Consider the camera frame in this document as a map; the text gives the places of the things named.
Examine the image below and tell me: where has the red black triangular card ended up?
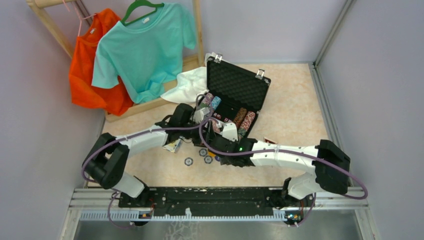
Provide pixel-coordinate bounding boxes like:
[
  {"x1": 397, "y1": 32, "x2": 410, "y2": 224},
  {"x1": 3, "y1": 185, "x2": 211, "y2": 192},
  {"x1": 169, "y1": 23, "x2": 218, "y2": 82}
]
[{"x1": 263, "y1": 137, "x2": 277, "y2": 144}]

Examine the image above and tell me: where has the black poker set case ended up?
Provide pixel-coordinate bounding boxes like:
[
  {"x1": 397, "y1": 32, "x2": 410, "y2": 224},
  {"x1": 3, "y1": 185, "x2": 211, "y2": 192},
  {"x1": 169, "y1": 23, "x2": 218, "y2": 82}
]
[{"x1": 198, "y1": 54, "x2": 271, "y2": 145}]

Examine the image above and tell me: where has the red playing card deck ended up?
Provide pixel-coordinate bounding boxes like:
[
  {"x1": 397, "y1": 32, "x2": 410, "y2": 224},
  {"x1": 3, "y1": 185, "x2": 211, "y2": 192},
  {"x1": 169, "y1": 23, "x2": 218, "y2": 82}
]
[{"x1": 211, "y1": 119, "x2": 225, "y2": 134}]

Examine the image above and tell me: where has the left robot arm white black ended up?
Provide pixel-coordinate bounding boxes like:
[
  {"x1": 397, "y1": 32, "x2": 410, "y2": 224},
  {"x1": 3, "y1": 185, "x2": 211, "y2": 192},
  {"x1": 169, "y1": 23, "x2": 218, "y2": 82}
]
[{"x1": 81, "y1": 103, "x2": 212, "y2": 207}]

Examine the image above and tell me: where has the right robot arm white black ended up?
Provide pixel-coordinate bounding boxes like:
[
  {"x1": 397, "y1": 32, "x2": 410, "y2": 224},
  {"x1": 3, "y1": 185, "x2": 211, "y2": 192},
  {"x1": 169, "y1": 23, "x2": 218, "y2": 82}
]
[{"x1": 207, "y1": 135, "x2": 351, "y2": 206}]

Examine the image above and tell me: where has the grey poker chip upper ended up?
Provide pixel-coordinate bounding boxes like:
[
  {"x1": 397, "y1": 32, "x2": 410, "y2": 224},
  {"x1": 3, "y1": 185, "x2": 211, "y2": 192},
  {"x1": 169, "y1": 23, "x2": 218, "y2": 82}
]
[{"x1": 198, "y1": 148, "x2": 208, "y2": 157}]

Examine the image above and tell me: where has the grey poker chip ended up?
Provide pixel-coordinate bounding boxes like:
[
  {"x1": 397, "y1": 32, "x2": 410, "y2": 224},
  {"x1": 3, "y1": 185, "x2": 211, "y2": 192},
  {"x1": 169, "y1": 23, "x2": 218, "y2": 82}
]
[
  {"x1": 203, "y1": 155, "x2": 214, "y2": 164},
  {"x1": 198, "y1": 148, "x2": 208, "y2": 157},
  {"x1": 184, "y1": 157, "x2": 194, "y2": 166}
]

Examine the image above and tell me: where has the grey poker chip lower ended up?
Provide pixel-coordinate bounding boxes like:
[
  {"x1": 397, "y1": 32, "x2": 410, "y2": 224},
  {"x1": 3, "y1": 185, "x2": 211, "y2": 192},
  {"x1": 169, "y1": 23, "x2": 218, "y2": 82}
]
[{"x1": 203, "y1": 155, "x2": 214, "y2": 164}]

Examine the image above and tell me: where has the green white chip row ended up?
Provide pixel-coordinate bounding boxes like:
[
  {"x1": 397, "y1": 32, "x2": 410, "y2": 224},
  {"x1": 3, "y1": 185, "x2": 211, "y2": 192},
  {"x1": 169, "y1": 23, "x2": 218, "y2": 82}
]
[{"x1": 198, "y1": 92, "x2": 214, "y2": 109}]

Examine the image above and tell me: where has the blue playing card box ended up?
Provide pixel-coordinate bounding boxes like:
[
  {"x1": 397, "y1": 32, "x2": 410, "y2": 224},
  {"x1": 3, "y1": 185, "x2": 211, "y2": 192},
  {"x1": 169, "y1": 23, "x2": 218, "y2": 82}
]
[{"x1": 162, "y1": 139, "x2": 182, "y2": 153}]

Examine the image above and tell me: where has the grey poker chip left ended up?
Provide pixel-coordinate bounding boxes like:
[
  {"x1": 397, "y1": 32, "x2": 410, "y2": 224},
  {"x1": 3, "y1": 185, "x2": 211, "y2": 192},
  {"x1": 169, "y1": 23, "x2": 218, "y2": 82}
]
[{"x1": 184, "y1": 157, "x2": 194, "y2": 166}]

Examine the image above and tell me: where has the white cloth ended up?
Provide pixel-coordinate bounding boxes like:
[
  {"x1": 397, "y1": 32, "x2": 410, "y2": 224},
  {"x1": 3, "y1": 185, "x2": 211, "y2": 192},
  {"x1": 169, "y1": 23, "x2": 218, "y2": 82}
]
[{"x1": 160, "y1": 66, "x2": 207, "y2": 104}]

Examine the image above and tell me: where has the blue grey chip row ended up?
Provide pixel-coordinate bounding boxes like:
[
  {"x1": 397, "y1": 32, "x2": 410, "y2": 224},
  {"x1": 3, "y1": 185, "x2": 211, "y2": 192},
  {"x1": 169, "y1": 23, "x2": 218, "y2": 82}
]
[{"x1": 209, "y1": 96, "x2": 222, "y2": 111}]

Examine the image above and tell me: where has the brown chip row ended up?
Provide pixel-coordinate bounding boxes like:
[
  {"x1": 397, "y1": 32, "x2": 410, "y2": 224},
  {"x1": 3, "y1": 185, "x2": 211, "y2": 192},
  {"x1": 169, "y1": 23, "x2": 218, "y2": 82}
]
[{"x1": 232, "y1": 107, "x2": 248, "y2": 129}]

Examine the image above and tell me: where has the red white chip row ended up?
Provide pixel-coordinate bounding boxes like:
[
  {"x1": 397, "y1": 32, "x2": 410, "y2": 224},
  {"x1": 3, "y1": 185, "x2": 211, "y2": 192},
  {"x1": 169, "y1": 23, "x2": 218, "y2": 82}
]
[{"x1": 237, "y1": 111, "x2": 256, "y2": 140}]

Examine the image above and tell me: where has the orange t-shirt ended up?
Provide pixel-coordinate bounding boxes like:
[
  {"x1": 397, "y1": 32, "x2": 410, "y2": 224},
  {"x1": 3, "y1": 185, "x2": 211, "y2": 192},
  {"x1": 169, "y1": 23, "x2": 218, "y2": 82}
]
[{"x1": 68, "y1": 8, "x2": 135, "y2": 117}]

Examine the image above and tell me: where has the teal t-shirt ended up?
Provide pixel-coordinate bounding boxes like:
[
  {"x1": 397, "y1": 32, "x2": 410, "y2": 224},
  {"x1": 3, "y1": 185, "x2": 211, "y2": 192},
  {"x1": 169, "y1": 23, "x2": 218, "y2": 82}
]
[{"x1": 91, "y1": 3, "x2": 197, "y2": 104}]

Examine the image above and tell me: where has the green clothes hanger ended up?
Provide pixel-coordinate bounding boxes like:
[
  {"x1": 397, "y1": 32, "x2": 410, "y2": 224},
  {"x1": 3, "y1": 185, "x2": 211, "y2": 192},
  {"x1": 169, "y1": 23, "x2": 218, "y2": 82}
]
[{"x1": 121, "y1": 0, "x2": 165, "y2": 26}]

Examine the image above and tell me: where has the pink clothes hanger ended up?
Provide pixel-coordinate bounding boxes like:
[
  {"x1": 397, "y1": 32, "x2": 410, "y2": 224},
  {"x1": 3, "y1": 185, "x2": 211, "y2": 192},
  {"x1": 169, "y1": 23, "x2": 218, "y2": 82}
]
[{"x1": 62, "y1": 0, "x2": 96, "y2": 37}]

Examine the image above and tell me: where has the wooden clothes rack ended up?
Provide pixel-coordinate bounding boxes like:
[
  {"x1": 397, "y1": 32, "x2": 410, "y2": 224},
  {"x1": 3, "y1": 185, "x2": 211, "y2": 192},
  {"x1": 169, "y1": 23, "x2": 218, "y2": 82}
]
[{"x1": 26, "y1": 0, "x2": 205, "y2": 122}]

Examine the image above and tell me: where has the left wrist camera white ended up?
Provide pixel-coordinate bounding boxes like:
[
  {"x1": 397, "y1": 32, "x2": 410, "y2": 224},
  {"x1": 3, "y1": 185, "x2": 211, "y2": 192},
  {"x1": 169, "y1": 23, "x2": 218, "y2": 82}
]
[{"x1": 193, "y1": 107, "x2": 210, "y2": 124}]

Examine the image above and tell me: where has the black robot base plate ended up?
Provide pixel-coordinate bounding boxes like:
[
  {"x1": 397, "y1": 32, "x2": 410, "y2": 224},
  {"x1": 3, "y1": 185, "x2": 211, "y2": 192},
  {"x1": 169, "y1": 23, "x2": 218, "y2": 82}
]
[{"x1": 118, "y1": 187, "x2": 313, "y2": 217}]

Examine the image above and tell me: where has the aluminium frame rail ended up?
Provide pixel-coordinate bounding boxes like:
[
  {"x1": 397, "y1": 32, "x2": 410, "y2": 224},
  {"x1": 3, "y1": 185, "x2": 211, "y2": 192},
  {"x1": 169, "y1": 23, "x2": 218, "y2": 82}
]
[{"x1": 69, "y1": 187, "x2": 369, "y2": 223}]

